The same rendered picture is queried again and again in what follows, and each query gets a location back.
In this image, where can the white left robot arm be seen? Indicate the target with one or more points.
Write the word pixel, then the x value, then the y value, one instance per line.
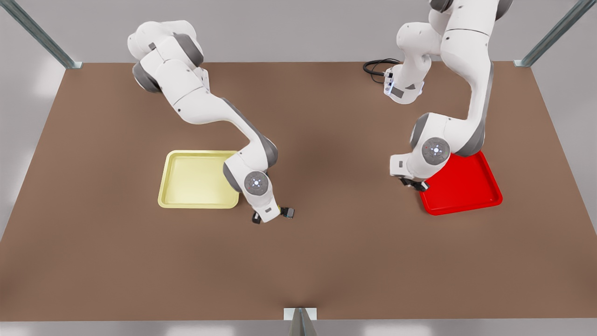
pixel 466 56

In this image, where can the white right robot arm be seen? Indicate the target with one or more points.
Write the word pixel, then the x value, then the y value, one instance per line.
pixel 196 100

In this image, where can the red tray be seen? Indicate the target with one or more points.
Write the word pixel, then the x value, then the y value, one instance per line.
pixel 461 186

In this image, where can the pale yellow tray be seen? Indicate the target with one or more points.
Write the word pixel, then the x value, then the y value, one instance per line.
pixel 193 179

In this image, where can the silver frame post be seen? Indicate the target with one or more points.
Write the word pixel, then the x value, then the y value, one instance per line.
pixel 552 33
pixel 39 33
pixel 301 322

